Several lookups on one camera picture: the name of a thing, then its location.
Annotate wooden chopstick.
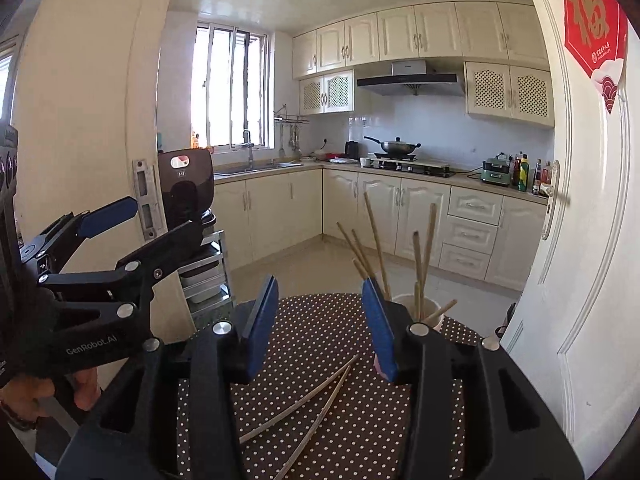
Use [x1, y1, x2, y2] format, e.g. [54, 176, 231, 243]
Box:
[239, 354, 359, 444]
[363, 191, 392, 300]
[273, 362, 352, 480]
[412, 231, 423, 322]
[419, 203, 437, 320]
[352, 229, 375, 278]
[424, 299, 458, 324]
[336, 222, 374, 280]

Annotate kitchen window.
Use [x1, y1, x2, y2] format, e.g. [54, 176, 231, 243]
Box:
[191, 23, 273, 153]

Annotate cream upper kitchen cabinets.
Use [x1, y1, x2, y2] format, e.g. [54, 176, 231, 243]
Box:
[292, 1, 554, 127]

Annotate person's left hand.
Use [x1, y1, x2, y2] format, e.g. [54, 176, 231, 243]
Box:
[1, 368, 101, 422]

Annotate metal shelf rack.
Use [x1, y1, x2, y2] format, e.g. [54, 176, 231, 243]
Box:
[178, 230, 235, 330]

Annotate wooden chopstick on table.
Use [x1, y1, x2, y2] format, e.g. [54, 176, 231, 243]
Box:
[273, 362, 352, 480]
[239, 354, 359, 444]

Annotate door strike plate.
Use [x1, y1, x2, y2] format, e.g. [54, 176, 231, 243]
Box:
[131, 159, 163, 242]

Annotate white door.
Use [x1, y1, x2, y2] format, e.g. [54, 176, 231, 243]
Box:
[502, 0, 639, 478]

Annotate pink cylindrical utensil cup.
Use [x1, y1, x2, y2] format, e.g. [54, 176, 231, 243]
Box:
[362, 294, 444, 384]

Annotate brown polka dot tablecloth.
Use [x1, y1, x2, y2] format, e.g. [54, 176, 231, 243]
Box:
[177, 291, 484, 480]

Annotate sink faucet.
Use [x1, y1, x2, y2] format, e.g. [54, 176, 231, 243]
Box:
[243, 129, 255, 170]

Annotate black electric kettle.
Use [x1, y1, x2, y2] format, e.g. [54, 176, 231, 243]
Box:
[344, 141, 360, 159]

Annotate dark sauce bottle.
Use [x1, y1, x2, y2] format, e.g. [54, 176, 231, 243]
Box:
[532, 158, 542, 195]

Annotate green electric cooker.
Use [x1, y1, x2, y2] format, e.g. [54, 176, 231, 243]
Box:
[480, 153, 511, 186]

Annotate gas stove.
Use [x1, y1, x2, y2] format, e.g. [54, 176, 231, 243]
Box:
[372, 155, 456, 178]

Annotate green bottle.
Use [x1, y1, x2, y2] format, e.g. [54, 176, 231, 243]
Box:
[518, 154, 529, 192]

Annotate black wok with lid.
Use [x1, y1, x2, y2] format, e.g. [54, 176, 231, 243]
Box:
[363, 136, 421, 157]

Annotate black range hood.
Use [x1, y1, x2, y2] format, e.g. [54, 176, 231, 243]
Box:
[356, 61, 464, 96]

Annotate red fu door decoration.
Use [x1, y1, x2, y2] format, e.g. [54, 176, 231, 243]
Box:
[564, 0, 628, 114]

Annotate black tripod camera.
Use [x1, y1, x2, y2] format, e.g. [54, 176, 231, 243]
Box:
[157, 148, 215, 230]

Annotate silver door handle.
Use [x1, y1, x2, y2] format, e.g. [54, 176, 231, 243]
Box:
[540, 159, 568, 242]

